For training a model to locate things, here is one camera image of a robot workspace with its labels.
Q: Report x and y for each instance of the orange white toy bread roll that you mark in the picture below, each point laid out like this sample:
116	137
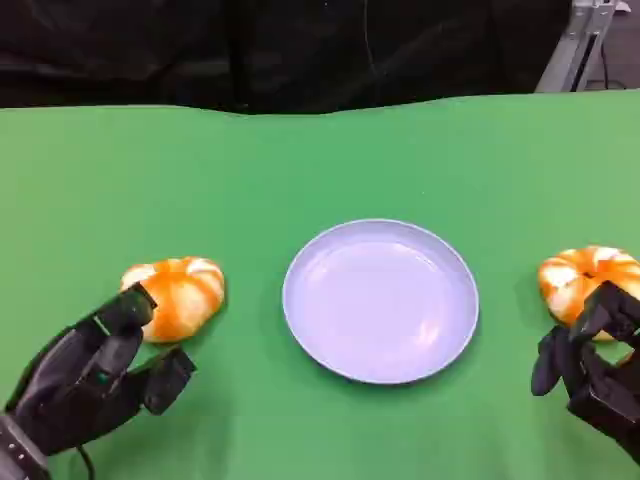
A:
562	280
187	295

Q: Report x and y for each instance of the grey metal frame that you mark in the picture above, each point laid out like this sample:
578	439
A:
575	50

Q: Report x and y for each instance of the green table cloth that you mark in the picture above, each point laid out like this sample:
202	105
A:
320	165

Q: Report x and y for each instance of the lilac plate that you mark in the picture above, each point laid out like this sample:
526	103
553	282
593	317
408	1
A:
380	305

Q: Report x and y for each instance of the black backdrop curtain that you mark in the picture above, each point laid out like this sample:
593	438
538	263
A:
200	50

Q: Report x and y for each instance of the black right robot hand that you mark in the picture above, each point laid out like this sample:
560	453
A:
605	390

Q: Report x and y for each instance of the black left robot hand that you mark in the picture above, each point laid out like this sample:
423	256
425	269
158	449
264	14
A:
70	385

